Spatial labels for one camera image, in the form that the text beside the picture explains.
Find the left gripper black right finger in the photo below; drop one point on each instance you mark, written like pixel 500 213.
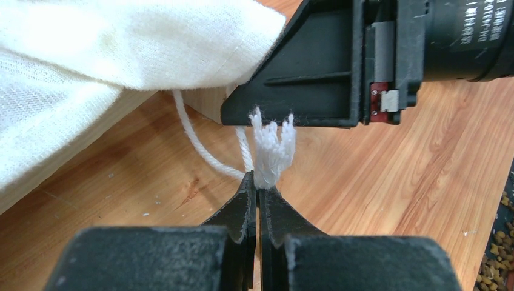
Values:
pixel 296 255

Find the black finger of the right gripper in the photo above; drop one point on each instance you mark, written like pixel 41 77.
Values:
pixel 313 71

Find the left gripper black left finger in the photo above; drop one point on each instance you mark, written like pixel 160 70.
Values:
pixel 215 255

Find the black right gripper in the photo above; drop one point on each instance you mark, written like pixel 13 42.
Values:
pixel 406 43

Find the wooden striped pet bed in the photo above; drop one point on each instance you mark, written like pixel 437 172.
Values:
pixel 100 124

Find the pink unicorn drawstring bag blanket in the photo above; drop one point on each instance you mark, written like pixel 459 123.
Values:
pixel 65 63

